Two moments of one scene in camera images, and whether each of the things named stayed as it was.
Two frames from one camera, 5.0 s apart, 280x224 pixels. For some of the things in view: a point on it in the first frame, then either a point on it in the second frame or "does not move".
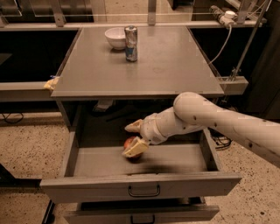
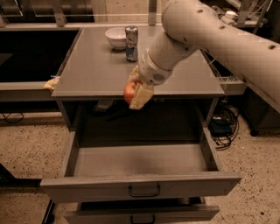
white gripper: x=150 y=129 → x=150 y=73
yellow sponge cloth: x=52 y=83 does not move
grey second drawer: x=163 y=213 does not move
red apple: x=133 y=158 → x=129 y=91
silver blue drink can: x=131 y=38 does not move
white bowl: x=116 y=38 does not move
